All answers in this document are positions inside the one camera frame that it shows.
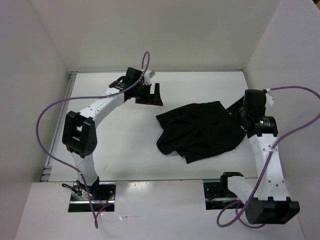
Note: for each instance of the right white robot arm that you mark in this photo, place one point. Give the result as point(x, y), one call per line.
point(268, 202)

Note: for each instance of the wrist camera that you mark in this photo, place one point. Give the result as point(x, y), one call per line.
point(269, 98)
point(149, 74)

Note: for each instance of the metal base plate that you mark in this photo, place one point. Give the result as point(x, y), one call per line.
point(216, 198)
point(104, 198)

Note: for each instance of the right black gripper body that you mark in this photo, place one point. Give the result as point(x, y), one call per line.
point(243, 111)

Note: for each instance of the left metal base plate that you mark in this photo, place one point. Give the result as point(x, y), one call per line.
point(104, 198)

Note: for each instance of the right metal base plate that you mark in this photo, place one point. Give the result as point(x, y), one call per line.
point(216, 198)

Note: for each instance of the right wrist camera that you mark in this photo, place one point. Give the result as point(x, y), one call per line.
point(269, 98)

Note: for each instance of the black skirt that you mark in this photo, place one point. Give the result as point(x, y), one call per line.
point(199, 131)

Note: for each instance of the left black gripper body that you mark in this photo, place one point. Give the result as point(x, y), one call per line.
point(142, 90)

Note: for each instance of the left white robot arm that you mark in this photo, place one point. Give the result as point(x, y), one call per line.
point(79, 131)

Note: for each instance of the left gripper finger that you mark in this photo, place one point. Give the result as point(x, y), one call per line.
point(147, 102)
point(156, 94)

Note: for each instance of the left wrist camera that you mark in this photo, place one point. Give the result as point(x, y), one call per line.
point(149, 74)

